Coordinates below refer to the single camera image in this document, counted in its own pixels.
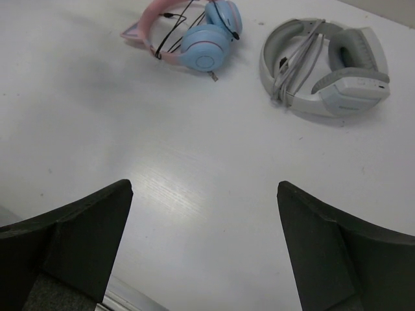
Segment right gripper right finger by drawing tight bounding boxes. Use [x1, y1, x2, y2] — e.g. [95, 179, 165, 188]
[277, 181, 414, 310]

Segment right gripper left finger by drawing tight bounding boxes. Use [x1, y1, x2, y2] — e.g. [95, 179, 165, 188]
[1, 179, 133, 310]

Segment grey white headphones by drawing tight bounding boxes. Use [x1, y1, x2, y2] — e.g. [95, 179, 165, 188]
[259, 19, 390, 118]

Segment pink blue cat-ear headphones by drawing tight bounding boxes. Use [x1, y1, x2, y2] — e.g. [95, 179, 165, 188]
[120, 1, 243, 73]

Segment aluminium front rail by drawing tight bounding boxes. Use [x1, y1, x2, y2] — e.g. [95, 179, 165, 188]
[97, 284, 168, 311]

